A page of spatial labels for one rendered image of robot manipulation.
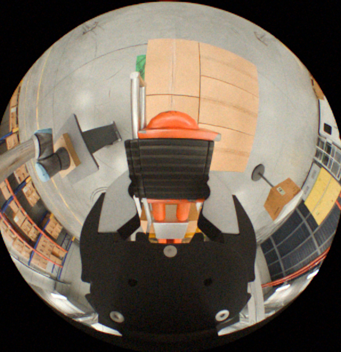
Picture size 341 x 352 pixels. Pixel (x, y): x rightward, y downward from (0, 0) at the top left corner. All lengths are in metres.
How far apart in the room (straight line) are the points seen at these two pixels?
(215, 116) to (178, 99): 0.30
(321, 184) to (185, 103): 7.15
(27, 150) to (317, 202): 8.01
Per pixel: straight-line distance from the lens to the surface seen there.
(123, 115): 1.43
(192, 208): 0.76
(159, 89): 0.81
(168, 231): 0.20
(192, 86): 0.83
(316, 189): 7.27
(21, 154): 0.70
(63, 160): 0.87
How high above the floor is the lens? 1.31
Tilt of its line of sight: 57 degrees down
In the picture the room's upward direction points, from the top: 180 degrees clockwise
